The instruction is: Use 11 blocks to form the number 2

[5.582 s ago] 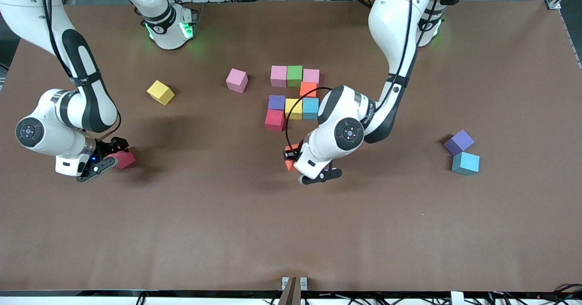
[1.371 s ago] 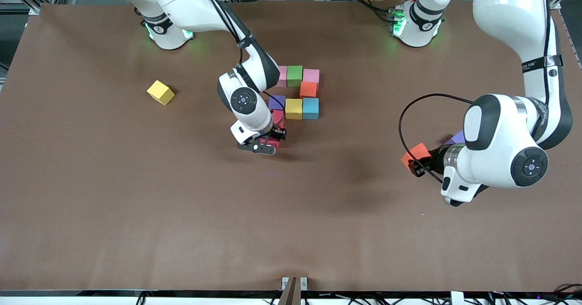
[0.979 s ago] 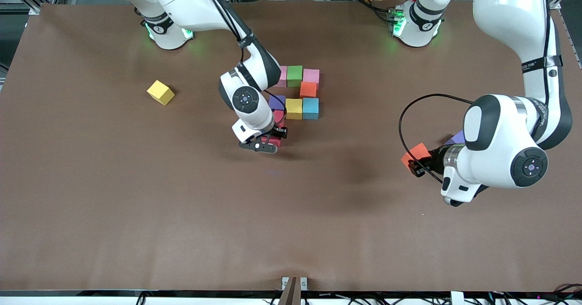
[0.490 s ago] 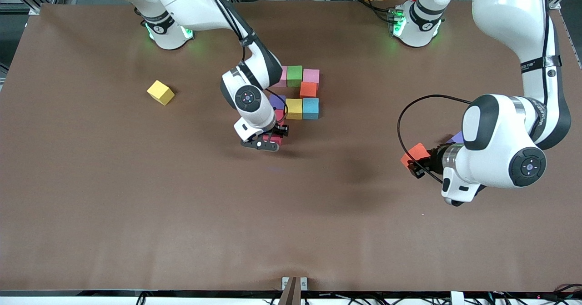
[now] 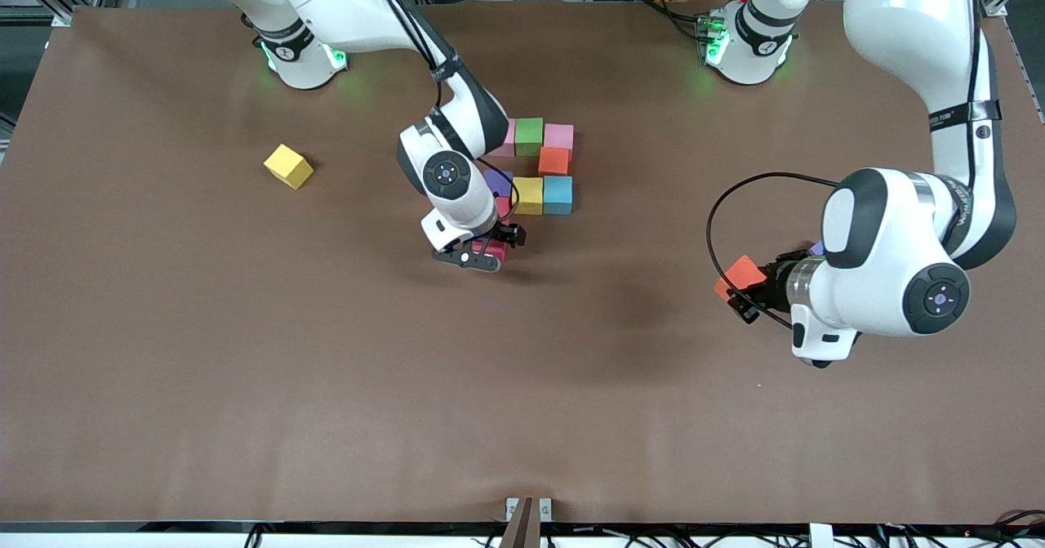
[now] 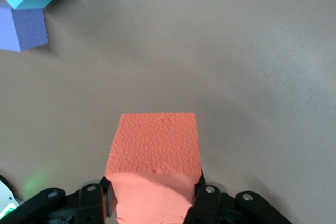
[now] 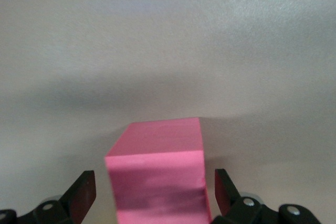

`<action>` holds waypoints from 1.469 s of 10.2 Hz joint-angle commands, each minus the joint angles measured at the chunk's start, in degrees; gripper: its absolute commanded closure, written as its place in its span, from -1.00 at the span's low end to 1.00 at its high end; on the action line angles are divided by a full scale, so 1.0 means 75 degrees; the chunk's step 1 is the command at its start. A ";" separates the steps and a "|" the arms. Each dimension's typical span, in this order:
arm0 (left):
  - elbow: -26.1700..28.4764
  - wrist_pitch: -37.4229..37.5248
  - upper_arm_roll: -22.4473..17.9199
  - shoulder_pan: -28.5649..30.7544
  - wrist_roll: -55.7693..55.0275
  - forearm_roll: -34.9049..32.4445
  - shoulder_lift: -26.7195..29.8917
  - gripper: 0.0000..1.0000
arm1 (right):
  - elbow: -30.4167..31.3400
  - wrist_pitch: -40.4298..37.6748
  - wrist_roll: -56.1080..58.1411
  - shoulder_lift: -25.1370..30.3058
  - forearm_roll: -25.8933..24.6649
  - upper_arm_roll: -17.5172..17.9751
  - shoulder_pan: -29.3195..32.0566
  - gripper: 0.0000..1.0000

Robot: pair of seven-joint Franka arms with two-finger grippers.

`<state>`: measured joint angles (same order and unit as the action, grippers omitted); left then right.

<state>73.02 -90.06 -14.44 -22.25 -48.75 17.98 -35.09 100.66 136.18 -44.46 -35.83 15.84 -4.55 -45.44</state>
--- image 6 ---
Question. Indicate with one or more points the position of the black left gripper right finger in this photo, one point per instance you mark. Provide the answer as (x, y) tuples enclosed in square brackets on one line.
[(223, 208)]

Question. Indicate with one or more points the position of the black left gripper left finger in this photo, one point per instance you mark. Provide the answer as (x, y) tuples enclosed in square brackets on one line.
[(73, 208)]

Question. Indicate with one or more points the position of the orange foam cube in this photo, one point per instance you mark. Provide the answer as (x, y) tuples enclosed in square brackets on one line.
[(157, 150)]

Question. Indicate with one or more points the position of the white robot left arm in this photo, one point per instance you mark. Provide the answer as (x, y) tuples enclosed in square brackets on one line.
[(4, 195)]

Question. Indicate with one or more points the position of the brown table cover sheet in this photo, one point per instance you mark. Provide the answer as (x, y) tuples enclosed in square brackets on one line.
[(183, 51)]

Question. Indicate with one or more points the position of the purple foam cube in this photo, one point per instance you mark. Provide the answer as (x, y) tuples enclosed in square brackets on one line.
[(23, 27)]

